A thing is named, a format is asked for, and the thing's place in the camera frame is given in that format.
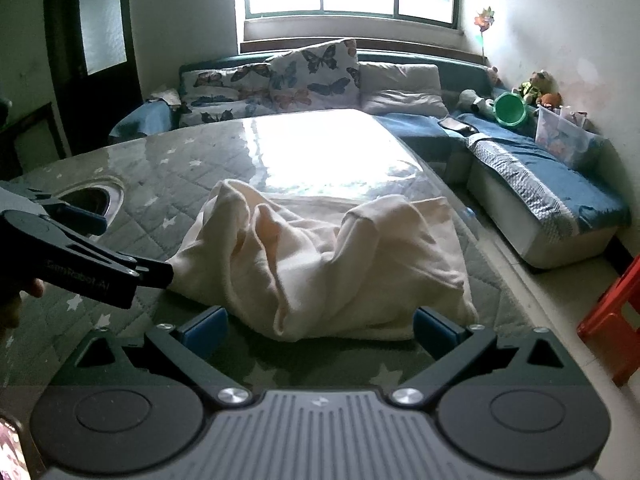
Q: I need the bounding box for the plush toy in green clothes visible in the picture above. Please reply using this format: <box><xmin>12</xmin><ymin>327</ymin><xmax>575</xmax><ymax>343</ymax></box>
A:
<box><xmin>517</xmin><ymin>71</ymin><xmax>555</xmax><ymax>106</ymax></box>

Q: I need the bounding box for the clear plastic storage box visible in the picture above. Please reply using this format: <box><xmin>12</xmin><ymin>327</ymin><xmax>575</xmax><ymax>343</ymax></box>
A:
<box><xmin>535</xmin><ymin>105</ymin><xmax>599</xmax><ymax>169</ymax></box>

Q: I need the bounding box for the beige pillow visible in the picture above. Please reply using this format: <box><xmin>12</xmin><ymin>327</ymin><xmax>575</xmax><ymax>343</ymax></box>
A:
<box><xmin>359</xmin><ymin>62</ymin><xmax>449</xmax><ymax>118</ymax></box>

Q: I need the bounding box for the cream knit garment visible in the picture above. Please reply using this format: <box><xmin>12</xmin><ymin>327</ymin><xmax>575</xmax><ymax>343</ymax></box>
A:
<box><xmin>164</xmin><ymin>179</ymin><xmax>480</xmax><ymax>344</ymax></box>

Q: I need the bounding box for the white grey plush toy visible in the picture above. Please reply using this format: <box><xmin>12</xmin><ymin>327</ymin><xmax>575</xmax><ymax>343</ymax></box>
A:
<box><xmin>456</xmin><ymin>89</ymin><xmax>496</xmax><ymax>115</ymax></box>

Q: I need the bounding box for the blue sofa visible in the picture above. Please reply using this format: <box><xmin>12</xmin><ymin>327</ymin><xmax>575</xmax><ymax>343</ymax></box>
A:
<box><xmin>109</xmin><ymin>50</ymin><xmax>632</xmax><ymax>273</ymax></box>

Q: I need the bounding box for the colourful pinwheel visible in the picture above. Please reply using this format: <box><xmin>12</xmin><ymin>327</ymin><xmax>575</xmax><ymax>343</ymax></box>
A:
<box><xmin>474</xmin><ymin>7</ymin><xmax>496</xmax><ymax>56</ymax></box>

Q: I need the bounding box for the red plastic stool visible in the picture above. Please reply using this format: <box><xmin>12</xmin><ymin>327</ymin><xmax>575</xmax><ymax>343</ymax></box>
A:
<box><xmin>576</xmin><ymin>255</ymin><xmax>640</xmax><ymax>387</ymax></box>

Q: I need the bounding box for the blue cloth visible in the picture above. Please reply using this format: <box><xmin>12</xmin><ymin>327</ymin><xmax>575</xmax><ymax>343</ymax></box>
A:
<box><xmin>109</xmin><ymin>100</ymin><xmax>179</xmax><ymax>142</ymax></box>

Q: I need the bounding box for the square butterfly print pillow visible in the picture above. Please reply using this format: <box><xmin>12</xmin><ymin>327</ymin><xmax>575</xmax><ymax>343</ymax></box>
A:
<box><xmin>265</xmin><ymin>40</ymin><xmax>362</xmax><ymax>111</ymax></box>

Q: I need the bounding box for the person's left hand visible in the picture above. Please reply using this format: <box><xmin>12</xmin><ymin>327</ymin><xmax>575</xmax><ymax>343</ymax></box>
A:
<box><xmin>0</xmin><ymin>278</ymin><xmax>47</xmax><ymax>329</ymax></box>

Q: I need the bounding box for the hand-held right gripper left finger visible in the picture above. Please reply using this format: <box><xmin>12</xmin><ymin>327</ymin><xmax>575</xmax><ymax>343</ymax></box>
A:
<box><xmin>55</xmin><ymin>305</ymin><xmax>251</xmax><ymax>408</ymax></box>

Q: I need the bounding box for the long butterfly print pillow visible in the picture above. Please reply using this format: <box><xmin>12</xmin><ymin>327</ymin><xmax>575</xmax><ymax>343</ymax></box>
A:
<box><xmin>178</xmin><ymin>62</ymin><xmax>277</xmax><ymax>129</ymax></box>

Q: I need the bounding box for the grey quilted sofa cover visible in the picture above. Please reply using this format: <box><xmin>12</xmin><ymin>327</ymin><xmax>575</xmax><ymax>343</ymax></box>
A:
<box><xmin>465</xmin><ymin>135</ymin><xmax>584</xmax><ymax>242</ymax></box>

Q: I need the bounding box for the dark low sideboard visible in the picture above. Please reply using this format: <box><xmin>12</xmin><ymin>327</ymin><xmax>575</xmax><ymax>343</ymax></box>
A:
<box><xmin>0</xmin><ymin>102</ymin><xmax>67</xmax><ymax>181</ymax></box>

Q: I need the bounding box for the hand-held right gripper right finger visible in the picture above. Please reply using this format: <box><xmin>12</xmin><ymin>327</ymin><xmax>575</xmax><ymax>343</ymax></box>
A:
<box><xmin>392</xmin><ymin>306</ymin><xmax>586</xmax><ymax>407</ymax></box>

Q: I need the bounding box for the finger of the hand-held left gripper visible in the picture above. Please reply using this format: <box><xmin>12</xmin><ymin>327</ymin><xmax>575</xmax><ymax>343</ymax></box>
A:
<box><xmin>27</xmin><ymin>187</ymin><xmax>108</xmax><ymax>237</ymax></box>
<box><xmin>69</xmin><ymin>237</ymin><xmax>175</xmax><ymax>292</ymax></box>

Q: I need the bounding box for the green plastic bucket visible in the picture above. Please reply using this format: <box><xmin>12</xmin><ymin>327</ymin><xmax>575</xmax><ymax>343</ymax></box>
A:
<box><xmin>492</xmin><ymin>91</ymin><xmax>539</xmax><ymax>134</ymax></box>

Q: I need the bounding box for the dark wooden glass door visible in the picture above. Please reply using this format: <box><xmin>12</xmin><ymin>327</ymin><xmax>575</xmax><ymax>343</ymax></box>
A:
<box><xmin>44</xmin><ymin>0</ymin><xmax>144</xmax><ymax>143</ymax></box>

